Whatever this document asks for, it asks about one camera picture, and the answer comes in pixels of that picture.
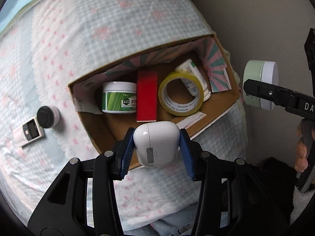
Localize yellow tape roll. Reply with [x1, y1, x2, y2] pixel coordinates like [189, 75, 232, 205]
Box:
[158, 72, 203, 117]

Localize person right hand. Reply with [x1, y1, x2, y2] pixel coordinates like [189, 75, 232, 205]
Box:
[295, 124, 308, 173]

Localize small jar black lid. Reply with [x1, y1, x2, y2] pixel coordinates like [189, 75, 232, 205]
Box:
[36, 105, 60, 129]

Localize white earbuds case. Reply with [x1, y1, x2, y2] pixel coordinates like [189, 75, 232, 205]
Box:
[133, 121, 180, 168]

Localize cardboard box pink lining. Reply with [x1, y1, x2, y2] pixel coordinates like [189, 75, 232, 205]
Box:
[69, 34, 240, 153]

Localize green jar with label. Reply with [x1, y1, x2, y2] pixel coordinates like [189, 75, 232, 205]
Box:
[102, 82, 137, 114]

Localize white remote thermometer device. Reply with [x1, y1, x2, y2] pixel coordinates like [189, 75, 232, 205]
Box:
[12, 116, 44, 148]

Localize floral checkered bed cover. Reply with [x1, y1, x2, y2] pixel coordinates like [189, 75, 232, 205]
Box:
[1, 0, 212, 225]

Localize white pill bottle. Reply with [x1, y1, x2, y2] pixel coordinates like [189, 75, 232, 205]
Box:
[175, 59, 211, 102]

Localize green jar white lid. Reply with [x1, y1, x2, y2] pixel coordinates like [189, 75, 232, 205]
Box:
[242, 60, 279, 111]

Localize red Marubi box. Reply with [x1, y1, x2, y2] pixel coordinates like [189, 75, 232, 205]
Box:
[136, 71, 158, 122]

